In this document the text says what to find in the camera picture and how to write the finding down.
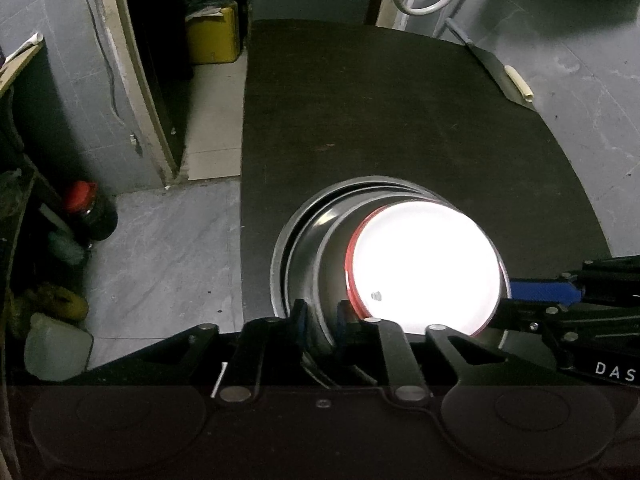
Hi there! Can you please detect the wooden door frame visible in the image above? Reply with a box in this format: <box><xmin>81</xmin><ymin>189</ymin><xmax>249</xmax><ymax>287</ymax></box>
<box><xmin>74</xmin><ymin>0</ymin><xmax>402</xmax><ymax>182</ymax></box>

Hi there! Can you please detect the white ceramic bowl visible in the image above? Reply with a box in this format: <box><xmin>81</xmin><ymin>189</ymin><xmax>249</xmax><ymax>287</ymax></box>
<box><xmin>344</xmin><ymin>199</ymin><xmax>511</xmax><ymax>337</ymax></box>

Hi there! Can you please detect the red-capped dark jar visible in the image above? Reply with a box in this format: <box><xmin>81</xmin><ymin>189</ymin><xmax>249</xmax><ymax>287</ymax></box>
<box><xmin>61</xmin><ymin>180</ymin><xmax>119</xmax><ymax>242</ymax></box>

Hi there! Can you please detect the small white roll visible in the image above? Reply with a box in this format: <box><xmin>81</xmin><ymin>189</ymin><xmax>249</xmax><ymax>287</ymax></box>
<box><xmin>503</xmin><ymin>64</ymin><xmax>534</xmax><ymax>101</ymax></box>

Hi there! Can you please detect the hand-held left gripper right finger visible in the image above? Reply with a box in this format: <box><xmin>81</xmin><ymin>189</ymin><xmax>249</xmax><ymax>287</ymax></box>
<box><xmin>337</xmin><ymin>301</ymin><xmax>521</xmax><ymax>406</ymax></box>

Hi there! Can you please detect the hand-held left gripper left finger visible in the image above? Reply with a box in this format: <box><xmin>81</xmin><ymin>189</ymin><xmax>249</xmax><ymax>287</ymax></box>
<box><xmin>85</xmin><ymin>300</ymin><xmax>310</xmax><ymax>403</ymax></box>

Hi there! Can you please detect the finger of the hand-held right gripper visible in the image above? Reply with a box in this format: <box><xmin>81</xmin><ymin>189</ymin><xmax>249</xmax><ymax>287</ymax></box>
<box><xmin>492</xmin><ymin>299</ymin><xmax>581</xmax><ymax>347</ymax></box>
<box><xmin>509</xmin><ymin>256</ymin><xmax>640</xmax><ymax>307</ymax></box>

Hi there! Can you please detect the white plastic jug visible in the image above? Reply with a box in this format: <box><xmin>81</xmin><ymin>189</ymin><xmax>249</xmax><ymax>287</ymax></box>
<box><xmin>23</xmin><ymin>312</ymin><xmax>95</xmax><ymax>382</ymax></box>

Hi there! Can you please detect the steel cleaver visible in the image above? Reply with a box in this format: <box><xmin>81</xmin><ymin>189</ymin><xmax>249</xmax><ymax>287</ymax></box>
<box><xmin>444</xmin><ymin>17</ymin><xmax>539</xmax><ymax>112</ymax></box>

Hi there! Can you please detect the wooden shelf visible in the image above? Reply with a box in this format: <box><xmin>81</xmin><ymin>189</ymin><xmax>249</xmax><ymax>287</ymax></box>
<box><xmin>0</xmin><ymin>32</ymin><xmax>47</xmax><ymax>92</ymax></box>

